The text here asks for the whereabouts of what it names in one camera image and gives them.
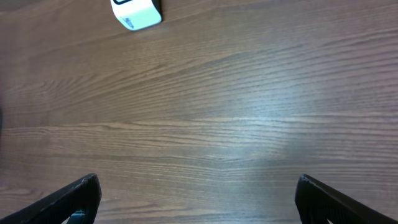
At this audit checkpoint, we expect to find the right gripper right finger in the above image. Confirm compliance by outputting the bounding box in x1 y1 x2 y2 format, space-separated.
295 174 397 224

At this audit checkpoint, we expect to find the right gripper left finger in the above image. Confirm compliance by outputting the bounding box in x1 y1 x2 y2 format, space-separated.
1 173 101 224

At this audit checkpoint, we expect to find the white barcode scanner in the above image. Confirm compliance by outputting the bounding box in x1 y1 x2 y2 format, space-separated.
110 0 162 31

